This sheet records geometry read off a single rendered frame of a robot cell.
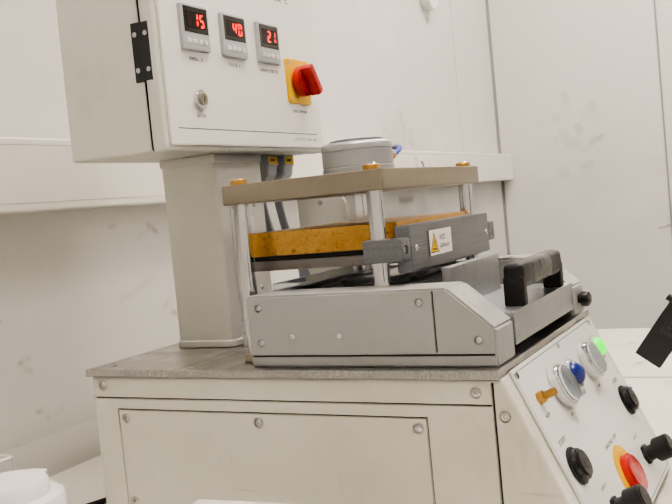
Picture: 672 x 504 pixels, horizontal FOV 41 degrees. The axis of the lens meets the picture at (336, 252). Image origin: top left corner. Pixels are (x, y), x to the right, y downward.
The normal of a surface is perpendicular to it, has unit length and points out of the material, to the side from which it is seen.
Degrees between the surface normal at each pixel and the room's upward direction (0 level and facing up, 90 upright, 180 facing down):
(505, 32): 90
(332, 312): 90
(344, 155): 90
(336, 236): 90
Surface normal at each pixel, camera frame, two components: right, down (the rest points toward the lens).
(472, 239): 0.88, -0.06
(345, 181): -0.47, 0.09
